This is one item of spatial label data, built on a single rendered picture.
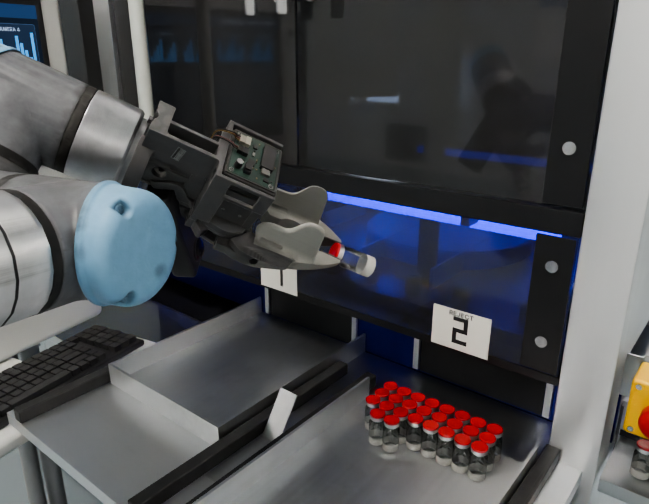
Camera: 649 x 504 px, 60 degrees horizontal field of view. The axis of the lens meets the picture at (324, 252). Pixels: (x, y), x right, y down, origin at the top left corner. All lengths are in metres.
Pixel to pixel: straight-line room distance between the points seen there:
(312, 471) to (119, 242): 0.49
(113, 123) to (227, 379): 0.57
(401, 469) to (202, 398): 0.32
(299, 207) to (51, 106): 0.23
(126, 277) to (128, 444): 0.52
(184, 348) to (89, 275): 0.72
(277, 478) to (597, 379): 0.41
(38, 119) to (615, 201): 0.56
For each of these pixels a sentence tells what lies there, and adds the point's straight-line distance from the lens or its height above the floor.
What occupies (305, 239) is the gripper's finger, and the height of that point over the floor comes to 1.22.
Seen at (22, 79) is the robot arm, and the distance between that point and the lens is 0.49.
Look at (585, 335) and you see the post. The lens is 0.75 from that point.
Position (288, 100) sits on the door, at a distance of 0.91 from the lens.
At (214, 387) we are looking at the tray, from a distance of 0.94.
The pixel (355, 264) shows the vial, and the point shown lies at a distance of 0.57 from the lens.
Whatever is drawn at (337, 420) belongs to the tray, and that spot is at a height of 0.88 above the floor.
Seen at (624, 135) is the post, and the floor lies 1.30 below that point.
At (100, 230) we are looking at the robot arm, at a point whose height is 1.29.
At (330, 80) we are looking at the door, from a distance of 0.85.
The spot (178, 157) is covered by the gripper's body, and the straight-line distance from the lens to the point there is 0.48.
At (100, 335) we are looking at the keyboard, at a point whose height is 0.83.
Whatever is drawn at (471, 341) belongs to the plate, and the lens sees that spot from 0.80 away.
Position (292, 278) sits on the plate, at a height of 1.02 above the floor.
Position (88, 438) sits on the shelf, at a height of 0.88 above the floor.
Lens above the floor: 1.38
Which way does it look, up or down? 19 degrees down
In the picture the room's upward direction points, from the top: straight up
